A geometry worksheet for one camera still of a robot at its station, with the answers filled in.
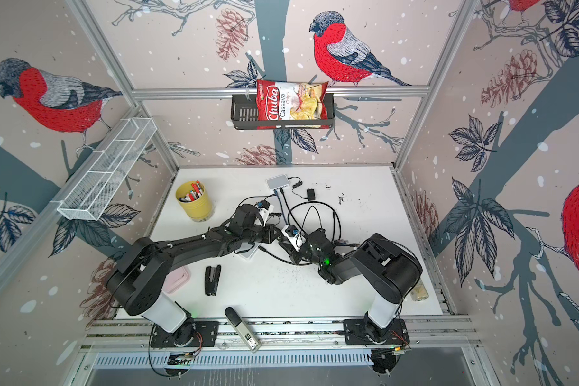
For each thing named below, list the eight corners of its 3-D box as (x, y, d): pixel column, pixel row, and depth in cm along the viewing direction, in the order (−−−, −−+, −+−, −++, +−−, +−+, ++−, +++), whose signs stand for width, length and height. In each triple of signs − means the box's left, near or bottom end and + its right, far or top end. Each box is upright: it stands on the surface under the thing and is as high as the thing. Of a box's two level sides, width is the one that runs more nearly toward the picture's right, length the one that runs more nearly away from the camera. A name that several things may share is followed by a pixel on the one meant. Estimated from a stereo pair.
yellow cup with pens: (185, 222, 102) (171, 202, 91) (193, 201, 110) (181, 180, 98) (209, 222, 102) (198, 202, 91) (215, 201, 110) (206, 180, 98)
